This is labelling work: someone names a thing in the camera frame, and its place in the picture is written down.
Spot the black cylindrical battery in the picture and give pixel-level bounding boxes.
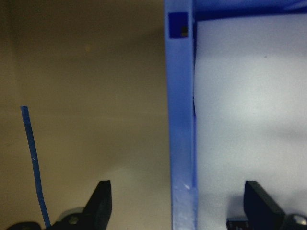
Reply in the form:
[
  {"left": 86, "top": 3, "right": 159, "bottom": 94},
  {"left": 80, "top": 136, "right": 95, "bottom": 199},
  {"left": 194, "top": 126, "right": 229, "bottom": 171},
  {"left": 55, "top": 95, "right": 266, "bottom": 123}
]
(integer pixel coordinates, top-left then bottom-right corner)
[{"left": 226, "top": 216, "right": 250, "bottom": 230}]

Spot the white foam pad under batteries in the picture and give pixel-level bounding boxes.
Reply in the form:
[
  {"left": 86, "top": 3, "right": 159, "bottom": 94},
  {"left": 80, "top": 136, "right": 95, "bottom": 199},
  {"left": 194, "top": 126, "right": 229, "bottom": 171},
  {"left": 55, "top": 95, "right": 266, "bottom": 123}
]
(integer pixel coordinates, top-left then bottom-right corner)
[{"left": 192, "top": 13, "right": 307, "bottom": 230}]

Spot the blue bin with batteries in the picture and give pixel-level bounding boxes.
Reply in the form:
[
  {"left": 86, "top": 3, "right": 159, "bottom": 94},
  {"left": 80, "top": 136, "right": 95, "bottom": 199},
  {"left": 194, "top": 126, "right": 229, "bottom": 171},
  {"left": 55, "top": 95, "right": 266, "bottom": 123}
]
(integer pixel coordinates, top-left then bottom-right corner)
[{"left": 163, "top": 0, "right": 307, "bottom": 230}]

